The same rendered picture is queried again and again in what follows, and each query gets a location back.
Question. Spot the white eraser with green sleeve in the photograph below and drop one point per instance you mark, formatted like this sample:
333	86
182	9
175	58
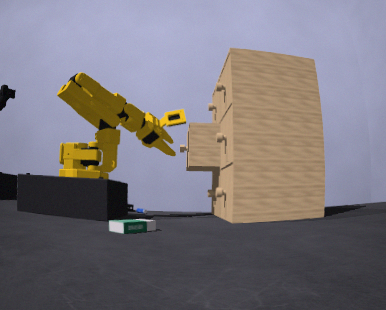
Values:
132	225

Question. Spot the wooden chest of drawers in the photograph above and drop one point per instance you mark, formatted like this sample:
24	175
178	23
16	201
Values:
278	141

